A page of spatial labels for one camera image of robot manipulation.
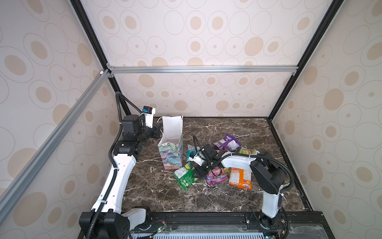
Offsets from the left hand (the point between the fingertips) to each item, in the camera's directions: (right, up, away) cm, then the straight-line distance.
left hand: (165, 122), depth 73 cm
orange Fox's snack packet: (+41, -31, +13) cm, 53 cm away
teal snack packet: (+12, -16, +24) cm, 31 cm away
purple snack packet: (+37, -13, +27) cm, 48 cm away
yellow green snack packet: (+46, -17, +25) cm, 55 cm away
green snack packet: (+8, -30, +13) cm, 34 cm away
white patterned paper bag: (+2, -12, +3) cm, 13 cm away
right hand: (+18, -29, +19) cm, 39 cm away
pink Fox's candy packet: (+26, -28, +6) cm, 39 cm away
